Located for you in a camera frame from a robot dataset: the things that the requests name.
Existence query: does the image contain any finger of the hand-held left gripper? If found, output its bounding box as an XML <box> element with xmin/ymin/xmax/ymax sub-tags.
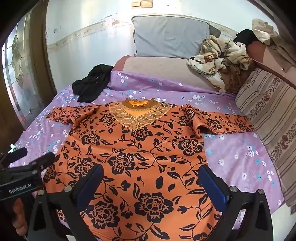
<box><xmin>6</xmin><ymin>152</ymin><xmax>56</xmax><ymax>175</ymax></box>
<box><xmin>0</xmin><ymin>147</ymin><xmax>28</xmax><ymax>168</ymax></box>

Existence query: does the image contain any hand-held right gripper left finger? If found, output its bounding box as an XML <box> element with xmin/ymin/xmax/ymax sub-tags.
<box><xmin>26</xmin><ymin>164</ymin><xmax>104</xmax><ymax>241</ymax></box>

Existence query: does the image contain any dark garment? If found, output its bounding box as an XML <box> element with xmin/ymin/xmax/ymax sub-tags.
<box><xmin>232</xmin><ymin>29</ymin><xmax>256</xmax><ymax>46</ymax></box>

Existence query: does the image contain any patterned glass door panel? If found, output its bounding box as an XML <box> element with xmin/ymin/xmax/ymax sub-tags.
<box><xmin>2</xmin><ymin>14</ymin><xmax>44</xmax><ymax>121</ymax></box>

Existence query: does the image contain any cream floral cloth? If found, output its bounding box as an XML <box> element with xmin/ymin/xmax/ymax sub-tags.
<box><xmin>187</xmin><ymin>35</ymin><xmax>251</xmax><ymax>93</ymax></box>

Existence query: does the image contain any orange black floral shirt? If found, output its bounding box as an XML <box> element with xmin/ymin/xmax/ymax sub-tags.
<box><xmin>43</xmin><ymin>98</ymin><xmax>255</xmax><ymax>241</ymax></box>

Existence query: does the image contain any striped beige cushion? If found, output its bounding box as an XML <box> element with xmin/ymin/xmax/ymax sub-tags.
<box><xmin>235</xmin><ymin>68</ymin><xmax>296</xmax><ymax>215</ymax></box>

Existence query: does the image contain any wooden door frame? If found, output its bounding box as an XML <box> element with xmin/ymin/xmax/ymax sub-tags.
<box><xmin>28</xmin><ymin>0</ymin><xmax>58</xmax><ymax>96</ymax></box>

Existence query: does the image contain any person's left hand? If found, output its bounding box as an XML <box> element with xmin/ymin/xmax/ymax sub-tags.
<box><xmin>12</xmin><ymin>199</ymin><xmax>28</xmax><ymax>240</ymax></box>

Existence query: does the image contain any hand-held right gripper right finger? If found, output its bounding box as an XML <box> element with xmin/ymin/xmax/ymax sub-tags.
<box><xmin>198</xmin><ymin>165</ymin><xmax>274</xmax><ymax>241</ymax></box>

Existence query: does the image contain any beige crumpled cloth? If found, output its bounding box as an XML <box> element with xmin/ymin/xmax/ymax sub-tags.
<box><xmin>252</xmin><ymin>19</ymin><xmax>296</xmax><ymax>73</ymax></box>

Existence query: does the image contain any grey pillow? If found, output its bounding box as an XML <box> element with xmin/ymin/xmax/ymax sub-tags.
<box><xmin>133</xmin><ymin>15</ymin><xmax>221</xmax><ymax>59</ymax></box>

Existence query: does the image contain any brown headboard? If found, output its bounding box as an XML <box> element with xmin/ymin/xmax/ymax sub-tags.
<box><xmin>246</xmin><ymin>40</ymin><xmax>296</xmax><ymax>90</ymax></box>

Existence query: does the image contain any purple floral bedsheet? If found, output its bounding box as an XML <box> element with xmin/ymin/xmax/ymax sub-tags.
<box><xmin>17</xmin><ymin>71</ymin><xmax>285</xmax><ymax>234</ymax></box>

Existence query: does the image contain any black cloth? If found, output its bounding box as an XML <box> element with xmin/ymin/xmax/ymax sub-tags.
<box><xmin>72</xmin><ymin>64</ymin><xmax>114</xmax><ymax>103</ymax></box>

